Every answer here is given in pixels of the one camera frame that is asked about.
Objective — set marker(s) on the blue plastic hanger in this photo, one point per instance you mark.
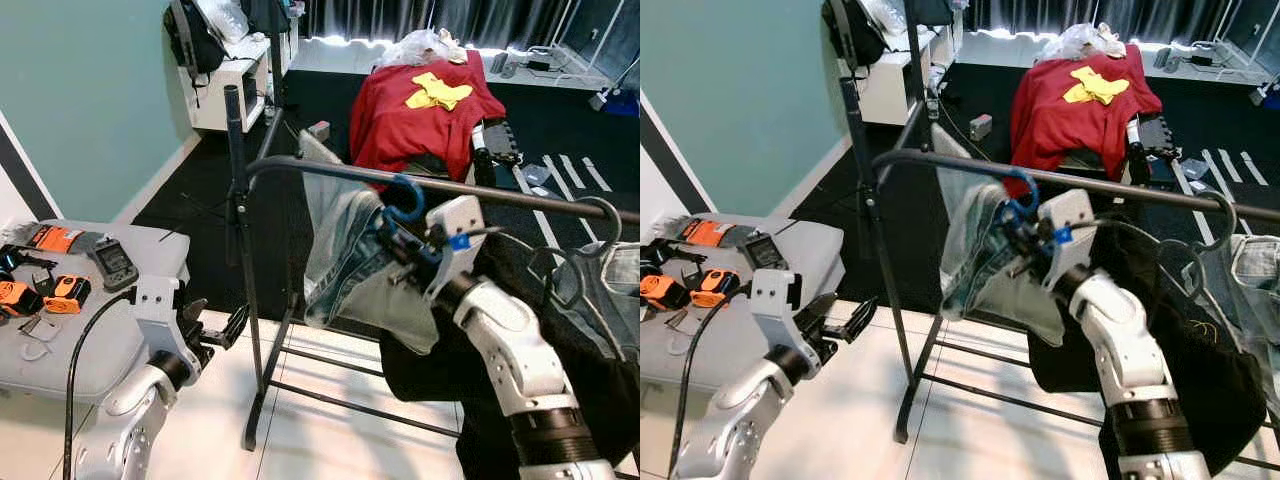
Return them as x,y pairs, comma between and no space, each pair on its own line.
1032,190
418,200

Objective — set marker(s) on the grey blue denim garment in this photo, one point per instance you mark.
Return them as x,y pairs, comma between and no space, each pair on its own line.
350,270
985,260

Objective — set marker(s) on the dark navy garment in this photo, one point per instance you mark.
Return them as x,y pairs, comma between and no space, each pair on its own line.
600,400
1200,400

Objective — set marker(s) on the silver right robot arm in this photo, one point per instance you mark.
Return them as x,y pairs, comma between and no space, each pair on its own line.
1120,350
510,360

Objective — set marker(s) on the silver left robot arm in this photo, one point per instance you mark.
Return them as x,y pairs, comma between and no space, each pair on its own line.
130,420
730,430

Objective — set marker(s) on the black handheld device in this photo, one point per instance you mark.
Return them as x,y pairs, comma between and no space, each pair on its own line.
765,252
113,265

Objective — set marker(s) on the grey upholstered stool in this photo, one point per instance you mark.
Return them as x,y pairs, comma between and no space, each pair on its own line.
110,350
720,350

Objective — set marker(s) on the red garment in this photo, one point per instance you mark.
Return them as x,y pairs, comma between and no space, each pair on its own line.
400,125
1050,125

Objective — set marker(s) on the small grey box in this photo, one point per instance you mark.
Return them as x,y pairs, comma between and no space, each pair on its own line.
319,130
980,127

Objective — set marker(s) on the orange black tool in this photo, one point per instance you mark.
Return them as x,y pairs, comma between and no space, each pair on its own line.
715,288
662,292
68,293
20,300

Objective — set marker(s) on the black padded chair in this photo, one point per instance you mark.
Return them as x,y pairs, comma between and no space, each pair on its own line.
498,140
1155,140

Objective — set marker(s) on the flat orange pack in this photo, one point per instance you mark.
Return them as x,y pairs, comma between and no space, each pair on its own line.
708,232
55,240

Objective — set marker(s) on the yellow cloth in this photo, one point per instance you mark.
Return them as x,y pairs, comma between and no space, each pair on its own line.
435,92
1095,85

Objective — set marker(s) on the white plastic bag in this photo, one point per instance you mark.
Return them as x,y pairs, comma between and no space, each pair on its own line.
420,48
1080,40

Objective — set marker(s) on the white cube shelf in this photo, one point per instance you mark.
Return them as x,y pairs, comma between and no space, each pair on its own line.
215,100
890,90

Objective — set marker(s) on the black metal clothes rack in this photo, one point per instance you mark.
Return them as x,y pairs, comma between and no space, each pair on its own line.
853,120
236,120

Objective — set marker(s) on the black curtain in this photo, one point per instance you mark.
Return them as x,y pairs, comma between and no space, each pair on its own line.
1100,12
450,18

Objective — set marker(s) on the blue black backpack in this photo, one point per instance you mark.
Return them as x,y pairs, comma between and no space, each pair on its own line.
265,12
930,10

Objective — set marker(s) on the pale grey left wrist camera mount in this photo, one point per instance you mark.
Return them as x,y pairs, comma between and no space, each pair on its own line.
155,300
772,295

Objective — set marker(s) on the pale grey wrist camera mount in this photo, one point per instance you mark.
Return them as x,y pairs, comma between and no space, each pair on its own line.
155,300
772,295
460,215
1070,210

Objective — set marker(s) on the pale grey right wrist camera mount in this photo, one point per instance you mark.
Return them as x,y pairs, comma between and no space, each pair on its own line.
1070,210
460,215

